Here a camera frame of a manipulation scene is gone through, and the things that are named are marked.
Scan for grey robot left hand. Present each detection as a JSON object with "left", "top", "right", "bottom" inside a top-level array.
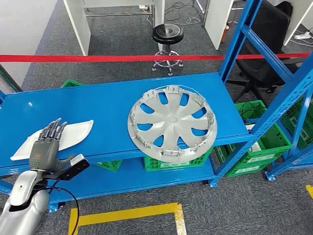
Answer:
[{"left": 29, "top": 118, "right": 75, "bottom": 174}]

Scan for white curved plastic part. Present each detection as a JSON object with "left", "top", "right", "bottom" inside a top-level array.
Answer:
[{"left": 10, "top": 119, "right": 94, "bottom": 162}]

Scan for blue metal shelf rack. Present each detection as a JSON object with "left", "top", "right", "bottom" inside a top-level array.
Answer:
[
  {"left": 0, "top": 0, "right": 313, "bottom": 213},
  {"left": 265, "top": 85, "right": 313, "bottom": 182}
]

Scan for green plastic crate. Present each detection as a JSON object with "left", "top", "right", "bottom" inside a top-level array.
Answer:
[
  {"left": 143, "top": 146, "right": 213, "bottom": 172},
  {"left": 214, "top": 145, "right": 272, "bottom": 179},
  {"left": 61, "top": 79, "right": 84, "bottom": 89},
  {"left": 281, "top": 97, "right": 313, "bottom": 150},
  {"left": 94, "top": 159, "right": 123, "bottom": 173},
  {"left": 226, "top": 99, "right": 293, "bottom": 166}
]

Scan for red barrier tape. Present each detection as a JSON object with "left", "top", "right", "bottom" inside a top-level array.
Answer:
[{"left": 0, "top": 51, "right": 311, "bottom": 63}]

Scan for white partition panel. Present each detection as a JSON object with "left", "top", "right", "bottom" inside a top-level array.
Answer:
[{"left": 0, "top": 0, "right": 58, "bottom": 87}]

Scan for white desk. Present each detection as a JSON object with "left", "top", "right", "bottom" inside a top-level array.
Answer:
[
  {"left": 63, "top": 0, "right": 166, "bottom": 56},
  {"left": 204, "top": 0, "right": 313, "bottom": 51}
]

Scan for silver plastic wheel hubcap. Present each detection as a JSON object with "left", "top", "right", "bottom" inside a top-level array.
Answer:
[{"left": 127, "top": 85, "right": 218, "bottom": 164}]

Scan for black round stool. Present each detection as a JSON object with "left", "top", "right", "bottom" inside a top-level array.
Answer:
[{"left": 152, "top": 23, "right": 184, "bottom": 77}]

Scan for white plastic piece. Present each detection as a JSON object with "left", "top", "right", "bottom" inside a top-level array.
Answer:
[{"left": 245, "top": 124, "right": 263, "bottom": 153}]

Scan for black office chair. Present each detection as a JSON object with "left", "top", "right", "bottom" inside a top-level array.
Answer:
[{"left": 226, "top": 0, "right": 300, "bottom": 104}]

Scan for black camera mounting plate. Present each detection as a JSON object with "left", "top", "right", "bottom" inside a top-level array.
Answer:
[{"left": 42, "top": 158, "right": 91, "bottom": 182}]

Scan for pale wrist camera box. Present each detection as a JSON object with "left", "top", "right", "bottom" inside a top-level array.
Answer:
[{"left": 69, "top": 154, "right": 86, "bottom": 167}]

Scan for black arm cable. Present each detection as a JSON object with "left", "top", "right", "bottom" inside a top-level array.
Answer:
[{"left": 46, "top": 185, "right": 80, "bottom": 235}]

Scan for black floor cable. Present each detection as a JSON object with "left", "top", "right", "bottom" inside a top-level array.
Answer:
[{"left": 164, "top": 0, "right": 196, "bottom": 16}]

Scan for white floor cable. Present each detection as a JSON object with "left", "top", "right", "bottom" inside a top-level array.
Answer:
[{"left": 146, "top": 9, "right": 204, "bottom": 27}]

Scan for black cable coil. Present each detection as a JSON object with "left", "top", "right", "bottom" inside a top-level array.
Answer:
[{"left": 241, "top": 102, "right": 260, "bottom": 121}]

